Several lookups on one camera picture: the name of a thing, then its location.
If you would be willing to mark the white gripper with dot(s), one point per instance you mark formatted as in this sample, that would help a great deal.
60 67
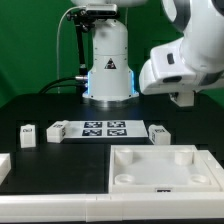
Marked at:
166 73

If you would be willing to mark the white square tabletop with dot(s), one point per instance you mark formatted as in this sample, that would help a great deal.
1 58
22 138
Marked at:
159 168

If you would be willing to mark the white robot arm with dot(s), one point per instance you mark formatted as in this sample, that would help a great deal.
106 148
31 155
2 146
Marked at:
190 64

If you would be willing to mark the white marker sheet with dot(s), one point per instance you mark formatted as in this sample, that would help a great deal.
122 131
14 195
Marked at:
106 129

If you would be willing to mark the white fence right piece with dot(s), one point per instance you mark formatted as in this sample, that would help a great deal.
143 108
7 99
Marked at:
214 167

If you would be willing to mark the white fence piece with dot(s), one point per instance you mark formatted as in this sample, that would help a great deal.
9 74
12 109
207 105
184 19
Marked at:
5 166
214 167

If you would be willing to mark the white obstacle fence front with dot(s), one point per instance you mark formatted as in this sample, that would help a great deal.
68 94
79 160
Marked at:
111 207

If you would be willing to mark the white fence left piece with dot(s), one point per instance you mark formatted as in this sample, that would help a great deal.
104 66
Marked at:
5 166

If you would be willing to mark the mounted depth camera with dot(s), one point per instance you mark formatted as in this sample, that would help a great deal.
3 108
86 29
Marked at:
101 9

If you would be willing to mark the black camera stand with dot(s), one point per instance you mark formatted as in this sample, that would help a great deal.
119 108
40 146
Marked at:
80 43

